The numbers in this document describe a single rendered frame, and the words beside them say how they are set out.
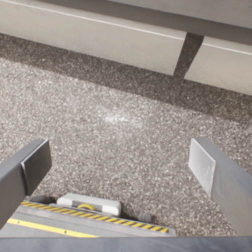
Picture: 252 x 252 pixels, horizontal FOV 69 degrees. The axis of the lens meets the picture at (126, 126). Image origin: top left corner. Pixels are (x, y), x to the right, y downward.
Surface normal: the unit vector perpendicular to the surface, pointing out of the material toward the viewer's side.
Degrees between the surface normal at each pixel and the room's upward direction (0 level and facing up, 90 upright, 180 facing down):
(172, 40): 90
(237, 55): 90
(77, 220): 0
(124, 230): 0
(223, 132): 0
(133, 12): 90
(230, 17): 90
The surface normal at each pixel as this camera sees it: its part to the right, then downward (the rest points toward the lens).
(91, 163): -0.13, -0.10
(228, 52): -0.30, 0.95
